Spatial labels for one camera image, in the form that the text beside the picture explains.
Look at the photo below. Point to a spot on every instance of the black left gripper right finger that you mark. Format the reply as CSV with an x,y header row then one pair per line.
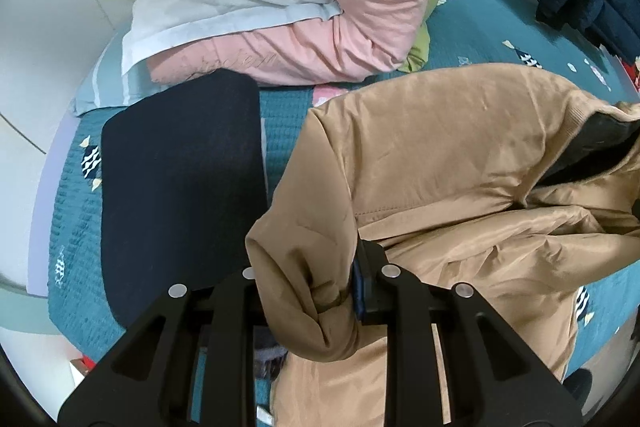
x,y
451,359

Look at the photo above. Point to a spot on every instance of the folded navy blue garment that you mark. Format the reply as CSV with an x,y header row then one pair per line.
x,y
183,182

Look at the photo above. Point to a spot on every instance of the red fabric item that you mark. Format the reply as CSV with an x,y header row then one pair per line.
x,y
83,364

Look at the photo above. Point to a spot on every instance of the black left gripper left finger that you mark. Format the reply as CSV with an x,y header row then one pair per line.
x,y
187,361

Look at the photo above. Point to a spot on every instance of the light blue striped pillow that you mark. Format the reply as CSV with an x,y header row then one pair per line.
x,y
106,87

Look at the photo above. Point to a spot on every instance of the teal patterned bedspread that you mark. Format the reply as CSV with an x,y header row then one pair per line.
x,y
464,32

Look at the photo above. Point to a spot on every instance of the tan beige jacket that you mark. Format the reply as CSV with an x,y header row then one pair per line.
x,y
506,177

